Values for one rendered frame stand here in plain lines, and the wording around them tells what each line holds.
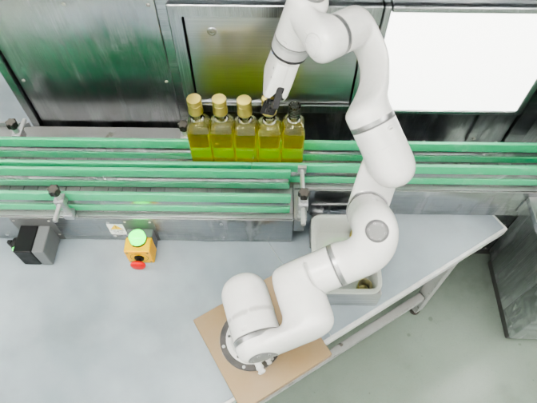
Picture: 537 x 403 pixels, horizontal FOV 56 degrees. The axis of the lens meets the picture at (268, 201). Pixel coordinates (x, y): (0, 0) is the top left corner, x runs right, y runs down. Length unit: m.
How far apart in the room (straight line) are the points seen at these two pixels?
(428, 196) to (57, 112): 1.07
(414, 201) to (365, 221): 0.53
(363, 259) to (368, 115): 0.26
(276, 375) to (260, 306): 0.32
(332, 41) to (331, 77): 0.41
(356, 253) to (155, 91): 0.74
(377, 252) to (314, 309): 0.16
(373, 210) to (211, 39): 0.56
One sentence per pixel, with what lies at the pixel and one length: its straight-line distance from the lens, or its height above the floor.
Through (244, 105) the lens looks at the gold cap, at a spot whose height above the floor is 1.16.
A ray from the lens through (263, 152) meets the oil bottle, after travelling 1.26.
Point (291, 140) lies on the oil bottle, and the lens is 1.23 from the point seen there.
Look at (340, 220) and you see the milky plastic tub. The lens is 1.37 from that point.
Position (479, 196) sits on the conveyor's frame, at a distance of 1.48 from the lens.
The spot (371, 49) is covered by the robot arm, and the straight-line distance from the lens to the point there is 0.98.
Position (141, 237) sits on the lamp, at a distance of 1.35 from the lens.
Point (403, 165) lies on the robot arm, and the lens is 0.93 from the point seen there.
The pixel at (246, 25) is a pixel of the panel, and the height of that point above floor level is 1.26.
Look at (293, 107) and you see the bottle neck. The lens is 1.20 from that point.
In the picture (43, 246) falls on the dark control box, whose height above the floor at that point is 0.83.
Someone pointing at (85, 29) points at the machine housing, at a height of 1.22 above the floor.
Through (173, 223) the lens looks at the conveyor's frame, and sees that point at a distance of 1.35.
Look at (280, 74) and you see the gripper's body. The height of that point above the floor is 1.30.
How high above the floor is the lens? 2.01
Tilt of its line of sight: 59 degrees down
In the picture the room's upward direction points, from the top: straight up
